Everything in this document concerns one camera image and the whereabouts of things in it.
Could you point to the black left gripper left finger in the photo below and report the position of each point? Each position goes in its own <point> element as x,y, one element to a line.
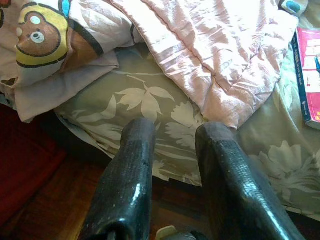
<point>130,175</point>

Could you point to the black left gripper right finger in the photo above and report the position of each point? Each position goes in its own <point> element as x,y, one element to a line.
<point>230,190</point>

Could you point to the colourful comic book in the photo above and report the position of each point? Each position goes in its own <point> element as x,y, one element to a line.
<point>310,75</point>

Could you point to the pink cartoon print blanket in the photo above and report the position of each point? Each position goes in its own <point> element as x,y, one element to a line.
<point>200,50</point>

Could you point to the bed with grey floral sheet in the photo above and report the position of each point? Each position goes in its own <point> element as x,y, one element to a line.
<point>140,100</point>

